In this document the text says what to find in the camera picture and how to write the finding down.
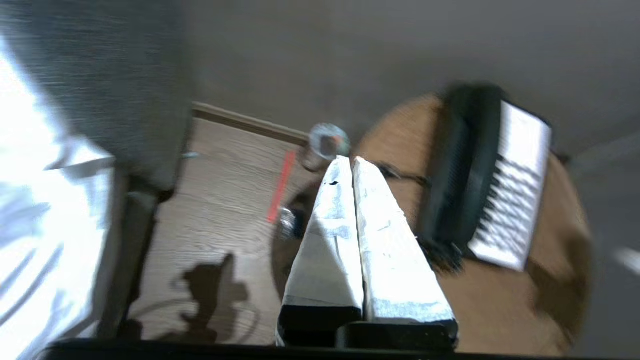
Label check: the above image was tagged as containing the white bed sheet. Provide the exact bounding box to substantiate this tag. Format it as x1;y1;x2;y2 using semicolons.
0;35;117;360

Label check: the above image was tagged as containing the wooden baseboard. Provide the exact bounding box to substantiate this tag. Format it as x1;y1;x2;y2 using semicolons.
192;102;312;147

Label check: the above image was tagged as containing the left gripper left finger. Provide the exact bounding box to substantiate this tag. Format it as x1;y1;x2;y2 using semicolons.
276;155;364;347

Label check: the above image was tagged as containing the grey upholstered headboard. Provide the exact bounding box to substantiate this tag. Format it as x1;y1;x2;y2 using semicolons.
0;0;195;193

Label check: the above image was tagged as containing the black phone handset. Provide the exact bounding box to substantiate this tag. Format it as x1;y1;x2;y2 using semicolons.
418;84;504;251

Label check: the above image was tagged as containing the round wooden table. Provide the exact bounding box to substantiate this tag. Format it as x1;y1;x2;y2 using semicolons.
270;94;594;357

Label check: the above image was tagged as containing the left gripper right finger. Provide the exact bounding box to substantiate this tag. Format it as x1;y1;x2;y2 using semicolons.
353;156;459;346

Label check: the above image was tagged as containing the red tape strip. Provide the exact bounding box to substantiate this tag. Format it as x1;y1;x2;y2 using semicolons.
266;151;297;224

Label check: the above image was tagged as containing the clear glass cup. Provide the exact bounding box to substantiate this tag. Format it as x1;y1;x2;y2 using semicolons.
299;123;351;173

